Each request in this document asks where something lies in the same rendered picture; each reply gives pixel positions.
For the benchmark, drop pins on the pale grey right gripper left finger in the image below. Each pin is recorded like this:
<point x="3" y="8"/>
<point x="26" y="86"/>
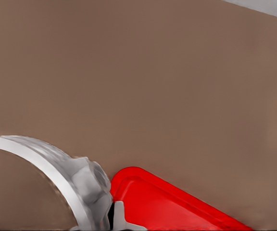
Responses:
<point x="75" y="228"/>

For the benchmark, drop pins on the red plate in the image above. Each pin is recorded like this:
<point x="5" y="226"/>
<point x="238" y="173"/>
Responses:
<point x="167" y="207"/>

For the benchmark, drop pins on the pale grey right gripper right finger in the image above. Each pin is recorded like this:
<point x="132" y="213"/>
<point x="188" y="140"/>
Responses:
<point x="119" y="215"/>

